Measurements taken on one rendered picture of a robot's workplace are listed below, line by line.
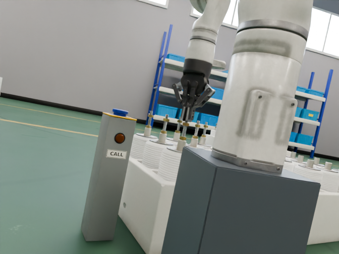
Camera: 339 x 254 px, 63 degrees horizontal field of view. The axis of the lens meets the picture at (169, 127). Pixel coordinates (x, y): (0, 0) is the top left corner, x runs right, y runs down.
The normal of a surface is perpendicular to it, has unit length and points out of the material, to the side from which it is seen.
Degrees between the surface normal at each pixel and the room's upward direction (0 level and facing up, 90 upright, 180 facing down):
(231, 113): 90
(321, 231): 90
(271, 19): 89
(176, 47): 90
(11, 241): 0
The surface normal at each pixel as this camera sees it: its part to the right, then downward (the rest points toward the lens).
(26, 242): 0.20, -0.98
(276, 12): -0.34, 0.02
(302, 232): 0.22, 0.09
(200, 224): -0.96, -0.18
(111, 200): 0.46, 0.14
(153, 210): -0.87, -0.15
